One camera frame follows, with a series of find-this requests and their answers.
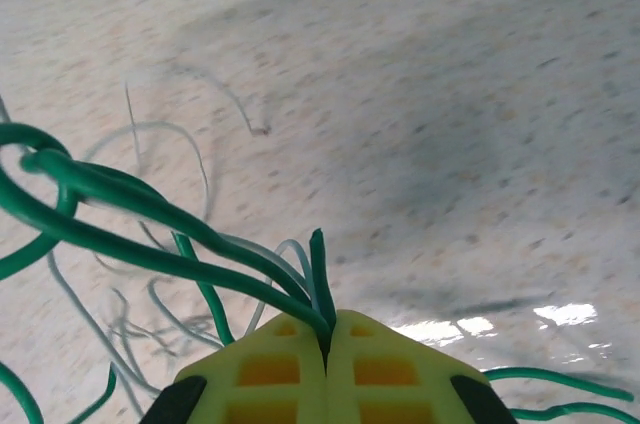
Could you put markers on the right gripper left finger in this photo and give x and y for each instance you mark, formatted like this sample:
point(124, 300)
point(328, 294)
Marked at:
point(260, 384)

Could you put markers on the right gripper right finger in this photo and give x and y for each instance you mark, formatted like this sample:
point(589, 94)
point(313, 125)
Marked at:
point(390, 384)

